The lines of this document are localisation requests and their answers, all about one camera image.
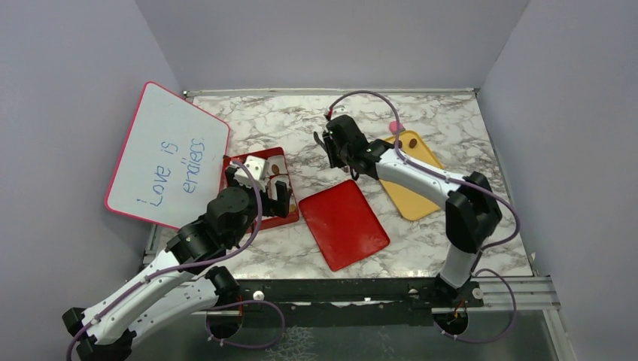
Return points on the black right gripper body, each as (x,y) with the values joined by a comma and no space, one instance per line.
(338,156)

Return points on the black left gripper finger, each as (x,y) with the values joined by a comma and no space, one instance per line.
(235,176)
(281,206)

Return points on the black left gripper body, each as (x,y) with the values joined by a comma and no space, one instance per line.
(266,204)

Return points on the red chocolate box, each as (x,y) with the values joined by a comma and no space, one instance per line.
(274,156)

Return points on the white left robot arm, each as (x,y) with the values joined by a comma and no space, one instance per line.
(186,275)

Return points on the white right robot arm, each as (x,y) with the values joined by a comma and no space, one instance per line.
(471,210)

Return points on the pink eraser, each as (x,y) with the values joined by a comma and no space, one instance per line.
(395,128)

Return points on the pink framed whiteboard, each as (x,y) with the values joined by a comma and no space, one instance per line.
(171,163)

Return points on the red box lid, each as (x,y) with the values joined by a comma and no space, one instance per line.
(343,225)

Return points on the yellow plastic tray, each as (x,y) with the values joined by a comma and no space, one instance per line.
(409,204)

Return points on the black metal base rail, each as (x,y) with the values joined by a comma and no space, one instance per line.
(268,303)

